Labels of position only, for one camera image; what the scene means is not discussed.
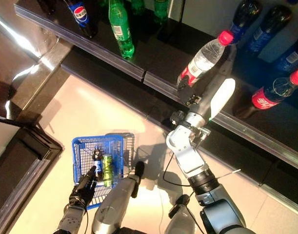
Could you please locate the Coca-Cola bottle red cap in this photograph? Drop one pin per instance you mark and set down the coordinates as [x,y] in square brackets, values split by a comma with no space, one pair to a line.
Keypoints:
[263,100]

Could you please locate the green drink can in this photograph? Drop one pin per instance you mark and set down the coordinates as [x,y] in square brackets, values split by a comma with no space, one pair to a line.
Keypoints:
[107,170]

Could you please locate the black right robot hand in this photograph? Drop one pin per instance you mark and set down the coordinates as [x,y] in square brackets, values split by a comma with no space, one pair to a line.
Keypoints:
[222,97]

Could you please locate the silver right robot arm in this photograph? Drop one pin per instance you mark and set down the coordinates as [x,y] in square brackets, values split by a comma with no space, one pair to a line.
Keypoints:
[187,156]

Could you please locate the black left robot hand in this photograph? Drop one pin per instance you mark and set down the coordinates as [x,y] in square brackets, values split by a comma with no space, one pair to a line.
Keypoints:
[83,192]

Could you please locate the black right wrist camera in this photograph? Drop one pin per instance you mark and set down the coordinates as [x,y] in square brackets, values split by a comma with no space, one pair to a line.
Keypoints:
[178,117]

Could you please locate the silver left robot leg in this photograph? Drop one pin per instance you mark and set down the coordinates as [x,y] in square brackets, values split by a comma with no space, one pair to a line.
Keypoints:
[114,202]

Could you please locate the dark low display shelf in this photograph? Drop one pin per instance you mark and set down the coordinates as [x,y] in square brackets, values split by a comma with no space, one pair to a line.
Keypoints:
[22,158]

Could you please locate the small Pepsi cola bottle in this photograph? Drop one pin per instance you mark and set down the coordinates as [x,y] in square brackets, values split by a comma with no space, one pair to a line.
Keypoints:
[98,165]

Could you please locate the clear water bottle red label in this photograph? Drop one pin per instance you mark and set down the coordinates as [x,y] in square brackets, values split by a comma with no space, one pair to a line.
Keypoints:
[207,53]

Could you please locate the clear plastic price rail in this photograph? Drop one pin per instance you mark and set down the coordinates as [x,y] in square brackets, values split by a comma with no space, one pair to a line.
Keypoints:
[285,197]
[78,43]
[261,135]

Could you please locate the blue plastic shopping basket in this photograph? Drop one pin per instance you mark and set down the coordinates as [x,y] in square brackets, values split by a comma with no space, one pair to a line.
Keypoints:
[74,161]

